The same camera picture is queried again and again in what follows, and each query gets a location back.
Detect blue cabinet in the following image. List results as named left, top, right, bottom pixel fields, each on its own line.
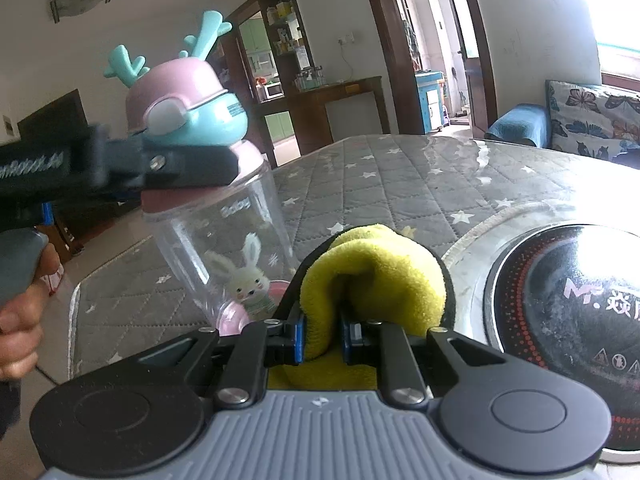
left=415, top=71, right=447, bottom=134

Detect green kitchen cabinet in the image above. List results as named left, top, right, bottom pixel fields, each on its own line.
left=239, top=16, right=294, bottom=142

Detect grey quilted star table cover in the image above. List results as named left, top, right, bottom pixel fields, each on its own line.
left=67, top=132, right=640, bottom=396

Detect blue cushion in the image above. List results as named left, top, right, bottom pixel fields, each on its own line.
left=484, top=103, right=551, bottom=149

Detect window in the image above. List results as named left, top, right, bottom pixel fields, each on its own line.
left=592, top=0, right=640, bottom=88

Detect person's left hand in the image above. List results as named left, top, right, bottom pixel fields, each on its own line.
left=0, top=243, right=62, bottom=382

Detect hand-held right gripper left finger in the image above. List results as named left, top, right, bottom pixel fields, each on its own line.
left=120, top=307, right=307, bottom=409

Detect wooden desk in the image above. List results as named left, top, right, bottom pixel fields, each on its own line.
left=255, top=76, right=391, bottom=161

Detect wall lamp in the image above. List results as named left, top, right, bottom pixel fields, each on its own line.
left=48, top=0, right=116, bottom=24

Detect butterfly print sofa cover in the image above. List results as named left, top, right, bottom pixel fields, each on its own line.
left=545, top=79, right=640, bottom=163

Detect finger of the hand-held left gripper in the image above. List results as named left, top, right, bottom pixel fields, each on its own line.
left=106, top=136, right=240, bottom=207

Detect dark wooden door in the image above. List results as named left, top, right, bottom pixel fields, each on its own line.
left=442, top=0, right=499, bottom=132

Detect round black induction cooker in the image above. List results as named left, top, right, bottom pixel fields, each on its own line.
left=442, top=217, right=640, bottom=466

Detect yellow cleaning cloth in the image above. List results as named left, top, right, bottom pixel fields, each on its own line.
left=272, top=224, right=456, bottom=392

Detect glass jars on table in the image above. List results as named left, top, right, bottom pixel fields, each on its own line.
left=294, top=66, right=327, bottom=92

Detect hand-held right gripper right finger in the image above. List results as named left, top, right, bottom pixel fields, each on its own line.
left=340, top=307, right=508, bottom=409

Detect dark wooden door frame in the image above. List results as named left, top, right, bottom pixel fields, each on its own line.
left=357, top=0, right=427, bottom=136

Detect clear bottle with pink lid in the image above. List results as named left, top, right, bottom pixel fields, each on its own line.
left=103, top=8, right=297, bottom=339

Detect wooden shelf unit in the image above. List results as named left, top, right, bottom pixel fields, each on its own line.
left=220, top=0, right=321, bottom=163

